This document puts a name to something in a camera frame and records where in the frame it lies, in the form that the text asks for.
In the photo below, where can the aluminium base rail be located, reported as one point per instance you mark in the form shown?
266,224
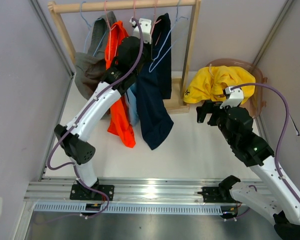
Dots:
126,190

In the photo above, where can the orange shorts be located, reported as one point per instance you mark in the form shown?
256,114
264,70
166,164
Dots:
119,123

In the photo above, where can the yellow shorts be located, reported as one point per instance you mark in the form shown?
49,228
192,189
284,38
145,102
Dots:
209,83

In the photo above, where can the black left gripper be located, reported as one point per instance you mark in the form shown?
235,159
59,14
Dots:
148,46

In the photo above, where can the grey shorts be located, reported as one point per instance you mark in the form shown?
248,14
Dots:
90,69

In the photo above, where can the slotted cable duct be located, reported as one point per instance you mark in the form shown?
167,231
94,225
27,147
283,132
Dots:
125,208

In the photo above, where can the light blue shorts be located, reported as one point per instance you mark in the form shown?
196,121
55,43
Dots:
131,102

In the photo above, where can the navy blue shorts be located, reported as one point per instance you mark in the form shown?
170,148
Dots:
154,85

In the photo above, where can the pink hanger of navy shorts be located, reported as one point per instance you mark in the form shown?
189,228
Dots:
155,21

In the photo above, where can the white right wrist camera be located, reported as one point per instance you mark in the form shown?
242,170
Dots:
234,97

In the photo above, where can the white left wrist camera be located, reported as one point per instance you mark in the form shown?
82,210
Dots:
141,27

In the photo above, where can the wooden clothes rack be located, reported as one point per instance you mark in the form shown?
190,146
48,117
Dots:
174,105

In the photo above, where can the blue hanger of grey shorts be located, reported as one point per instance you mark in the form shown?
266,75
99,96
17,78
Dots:
89,34

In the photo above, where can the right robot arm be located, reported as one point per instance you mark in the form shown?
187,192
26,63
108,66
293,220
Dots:
236,125

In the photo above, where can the pink hanger of orange shorts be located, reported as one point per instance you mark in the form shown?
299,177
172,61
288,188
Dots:
110,19

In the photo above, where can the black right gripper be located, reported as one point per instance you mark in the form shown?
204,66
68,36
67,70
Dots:
209,107

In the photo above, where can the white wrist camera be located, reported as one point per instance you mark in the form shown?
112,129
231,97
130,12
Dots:
234,97
141,27

